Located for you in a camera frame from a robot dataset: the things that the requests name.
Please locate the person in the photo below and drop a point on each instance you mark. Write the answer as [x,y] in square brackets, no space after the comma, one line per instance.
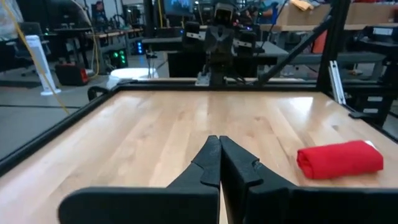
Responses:
[264,12]
[99,11]

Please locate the dark workbench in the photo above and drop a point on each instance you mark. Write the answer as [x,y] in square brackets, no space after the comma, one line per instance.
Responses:
[102,34]

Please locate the computer with green lights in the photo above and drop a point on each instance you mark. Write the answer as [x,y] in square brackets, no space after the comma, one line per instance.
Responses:
[118,58]

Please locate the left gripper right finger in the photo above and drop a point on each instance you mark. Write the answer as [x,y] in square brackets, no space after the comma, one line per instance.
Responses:
[280,205]

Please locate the dark screen monitor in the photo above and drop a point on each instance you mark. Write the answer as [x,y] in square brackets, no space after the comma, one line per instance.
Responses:
[178,7]

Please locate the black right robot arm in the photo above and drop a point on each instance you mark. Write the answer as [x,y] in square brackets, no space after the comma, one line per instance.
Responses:
[222,73]

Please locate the black metal table frame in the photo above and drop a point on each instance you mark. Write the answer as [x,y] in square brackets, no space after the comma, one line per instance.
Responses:
[46,133]

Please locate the black office chair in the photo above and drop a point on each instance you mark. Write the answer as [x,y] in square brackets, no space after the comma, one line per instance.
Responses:
[28,46]

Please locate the white tower heater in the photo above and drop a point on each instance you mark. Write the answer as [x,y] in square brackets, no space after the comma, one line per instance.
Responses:
[38,62]

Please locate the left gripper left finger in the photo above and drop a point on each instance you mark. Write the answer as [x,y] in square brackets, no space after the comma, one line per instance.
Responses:
[155,205]

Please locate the black red box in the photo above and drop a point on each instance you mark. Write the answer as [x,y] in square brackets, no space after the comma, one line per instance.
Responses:
[70,74]

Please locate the black equipment rack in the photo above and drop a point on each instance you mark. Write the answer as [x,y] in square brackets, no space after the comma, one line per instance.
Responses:
[385,62]

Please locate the orange object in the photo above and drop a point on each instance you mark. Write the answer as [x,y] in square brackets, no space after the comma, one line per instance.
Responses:
[319,43]

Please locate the red cloth napkin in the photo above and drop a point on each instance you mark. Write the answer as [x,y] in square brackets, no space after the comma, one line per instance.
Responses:
[339,160]

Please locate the white edge strip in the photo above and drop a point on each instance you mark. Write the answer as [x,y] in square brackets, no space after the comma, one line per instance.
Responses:
[337,81]

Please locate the grey side desk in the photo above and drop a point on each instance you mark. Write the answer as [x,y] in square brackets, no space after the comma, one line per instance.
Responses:
[270,48]
[357,57]

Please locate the black desk base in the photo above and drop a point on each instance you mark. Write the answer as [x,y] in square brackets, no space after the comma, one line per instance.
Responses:
[185,65]

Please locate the white bundle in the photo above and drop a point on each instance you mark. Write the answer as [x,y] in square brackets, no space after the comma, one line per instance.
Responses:
[133,74]

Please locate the yellow cloth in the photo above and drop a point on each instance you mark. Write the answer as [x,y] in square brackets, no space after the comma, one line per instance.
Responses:
[301,4]

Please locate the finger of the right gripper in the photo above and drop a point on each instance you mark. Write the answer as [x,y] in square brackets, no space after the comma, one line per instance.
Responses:
[226,35]
[221,35]

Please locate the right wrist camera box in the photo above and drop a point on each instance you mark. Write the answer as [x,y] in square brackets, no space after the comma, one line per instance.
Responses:
[224,14]

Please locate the clear plastic sheet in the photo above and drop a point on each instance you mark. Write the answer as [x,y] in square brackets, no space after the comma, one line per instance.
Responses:
[9,18]

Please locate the cardboard box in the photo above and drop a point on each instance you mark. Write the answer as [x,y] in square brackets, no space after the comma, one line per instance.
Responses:
[373,14]
[301,17]

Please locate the wooden table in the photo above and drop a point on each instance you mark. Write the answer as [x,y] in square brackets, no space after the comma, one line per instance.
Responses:
[367,27]

